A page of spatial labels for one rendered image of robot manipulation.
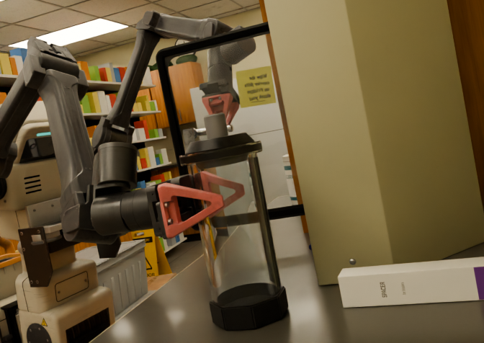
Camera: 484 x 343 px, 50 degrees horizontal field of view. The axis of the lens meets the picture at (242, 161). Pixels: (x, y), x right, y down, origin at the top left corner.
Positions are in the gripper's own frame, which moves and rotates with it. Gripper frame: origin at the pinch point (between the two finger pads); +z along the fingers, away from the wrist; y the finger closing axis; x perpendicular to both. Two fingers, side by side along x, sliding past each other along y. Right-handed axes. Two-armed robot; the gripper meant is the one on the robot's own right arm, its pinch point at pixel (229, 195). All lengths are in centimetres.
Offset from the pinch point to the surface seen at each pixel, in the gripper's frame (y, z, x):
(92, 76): 364, -244, -88
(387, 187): 10.8, 19.3, 3.7
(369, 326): -6.1, 15.6, 16.4
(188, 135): 37.5, -20.2, -9.6
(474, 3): 47, 39, -23
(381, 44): 13.3, 21.8, -16.2
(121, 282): 188, -143, 61
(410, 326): -6.9, 20.0, 16.4
